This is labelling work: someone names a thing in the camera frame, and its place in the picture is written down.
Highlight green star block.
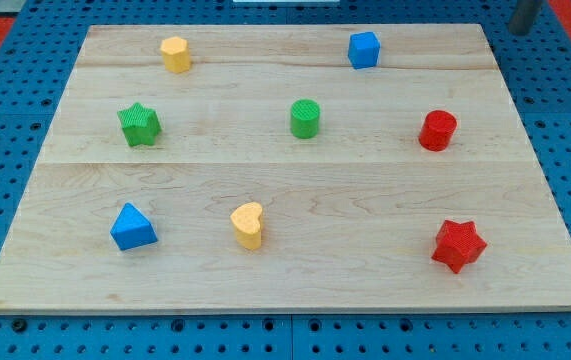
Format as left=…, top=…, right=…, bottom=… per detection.
left=117, top=102, right=162, bottom=147

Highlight red star block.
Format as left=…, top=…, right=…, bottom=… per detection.
left=431, top=220, right=487, bottom=274

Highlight yellow heart block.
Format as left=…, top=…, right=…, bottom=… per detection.
left=230, top=202, right=263, bottom=250

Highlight wooden board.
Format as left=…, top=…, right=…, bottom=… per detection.
left=0, top=24, right=571, bottom=315

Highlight green cylinder block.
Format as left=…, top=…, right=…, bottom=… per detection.
left=290, top=99, right=321, bottom=139

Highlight blue cube block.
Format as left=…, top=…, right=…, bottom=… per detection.
left=348, top=32, right=381, bottom=69

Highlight yellow hexagon block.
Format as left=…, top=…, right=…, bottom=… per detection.
left=160, top=36, right=191, bottom=73

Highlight blue triangle block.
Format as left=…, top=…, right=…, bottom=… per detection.
left=110, top=203, right=158, bottom=251

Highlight red cylinder block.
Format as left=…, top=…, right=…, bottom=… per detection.
left=418, top=110, right=458, bottom=152

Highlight blue perforated table panel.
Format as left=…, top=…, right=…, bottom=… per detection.
left=0, top=0, right=571, bottom=359

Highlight grey metal pole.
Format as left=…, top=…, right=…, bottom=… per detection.
left=507, top=0, right=543, bottom=36

